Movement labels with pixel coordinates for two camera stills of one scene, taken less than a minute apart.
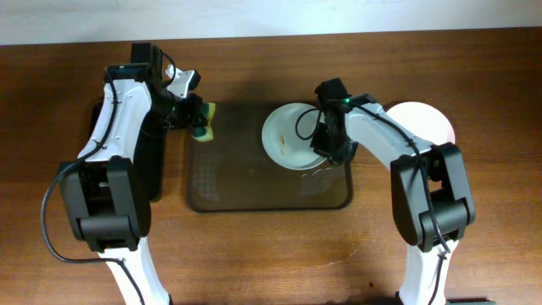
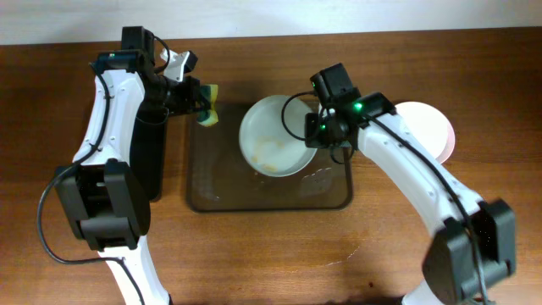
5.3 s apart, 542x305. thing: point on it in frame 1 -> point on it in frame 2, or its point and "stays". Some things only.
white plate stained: x=424 y=120 stays
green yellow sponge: x=205 y=133 -> x=208 y=117
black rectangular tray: x=149 y=151 stays
